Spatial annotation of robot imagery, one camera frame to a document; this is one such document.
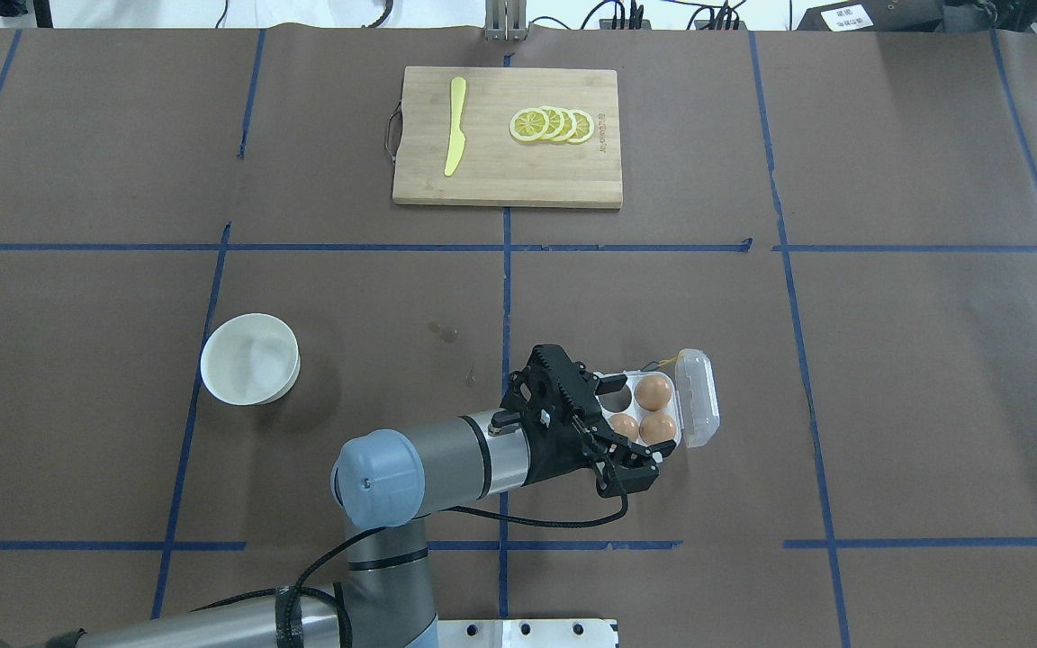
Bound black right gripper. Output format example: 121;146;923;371
493;344;660;496

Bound brown egg from bowl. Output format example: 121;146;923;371
608;411;641;443

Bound clear plastic egg box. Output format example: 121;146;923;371
600;348;721;459

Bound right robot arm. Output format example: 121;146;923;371
49;344;681;647

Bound brown egg back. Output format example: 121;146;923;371
639;411;679;446

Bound brown egg front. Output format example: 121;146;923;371
634;373;674;411

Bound bamboo cutting board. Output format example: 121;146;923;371
392;66;623;210

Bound white bowl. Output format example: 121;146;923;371
199;313;302;407

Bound yellow plastic knife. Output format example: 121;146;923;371
444;76;468;177

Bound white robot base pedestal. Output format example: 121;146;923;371
437;618;620;647

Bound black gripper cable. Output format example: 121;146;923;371
275;490;630;648

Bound aluminium frame post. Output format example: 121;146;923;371
484;0;529;43

